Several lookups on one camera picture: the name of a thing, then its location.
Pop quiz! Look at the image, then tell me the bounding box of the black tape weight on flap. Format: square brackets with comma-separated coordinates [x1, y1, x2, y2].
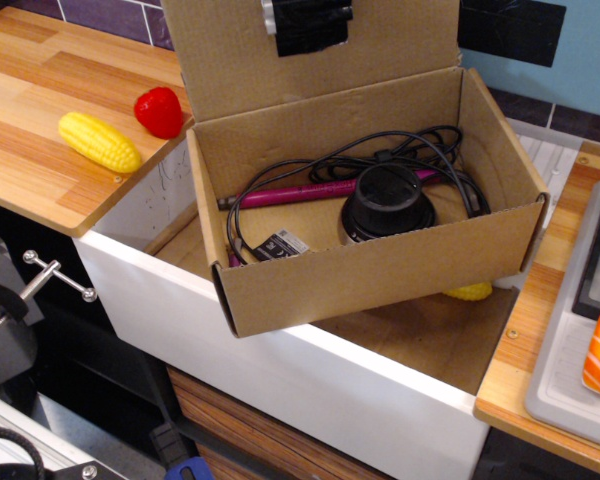
[261, 0, 353, 57]

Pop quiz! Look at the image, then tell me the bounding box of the black round puck device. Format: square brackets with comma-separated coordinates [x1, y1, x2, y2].
[338, 163, 436, 245]

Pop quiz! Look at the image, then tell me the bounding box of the metal clamp with handle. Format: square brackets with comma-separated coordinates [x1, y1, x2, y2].
[0, 238, 98, 386]

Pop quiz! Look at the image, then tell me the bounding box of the black tape on wall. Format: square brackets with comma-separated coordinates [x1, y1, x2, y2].
[458, 0, 567, 67]

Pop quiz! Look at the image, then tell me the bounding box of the red toy strawberry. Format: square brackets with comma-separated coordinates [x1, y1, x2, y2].
[134, 87, 183, 139]

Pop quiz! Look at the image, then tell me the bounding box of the black cable in box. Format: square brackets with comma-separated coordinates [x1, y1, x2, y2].
[225, 124, 492, 264]

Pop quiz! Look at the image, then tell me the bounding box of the magenta pen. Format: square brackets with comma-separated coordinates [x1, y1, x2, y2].
[217, 167, 434, 210]

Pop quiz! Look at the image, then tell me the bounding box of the white toy sink basin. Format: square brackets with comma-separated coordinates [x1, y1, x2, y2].
[75, 142, 570, 479]

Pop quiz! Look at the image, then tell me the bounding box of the brown cardboard box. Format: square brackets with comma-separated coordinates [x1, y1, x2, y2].
[163, 1, 549, 337]

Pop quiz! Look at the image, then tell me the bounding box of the grey toy stove tray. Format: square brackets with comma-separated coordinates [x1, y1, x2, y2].
[525, 181, 600, 444]

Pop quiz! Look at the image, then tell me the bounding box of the yellow toy corn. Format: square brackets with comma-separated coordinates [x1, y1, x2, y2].
[58, 112, 142, 174]

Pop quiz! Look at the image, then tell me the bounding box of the blue clamp handle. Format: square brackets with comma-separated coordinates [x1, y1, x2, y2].
[164, 456, 215, 480]

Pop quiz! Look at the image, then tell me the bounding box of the black corrugated cable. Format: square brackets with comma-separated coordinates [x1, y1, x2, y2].
[0, 425, 46, 480]

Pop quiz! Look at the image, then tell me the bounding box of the yellow toy under box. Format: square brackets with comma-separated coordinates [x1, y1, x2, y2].
[443, 282, 493, 302]

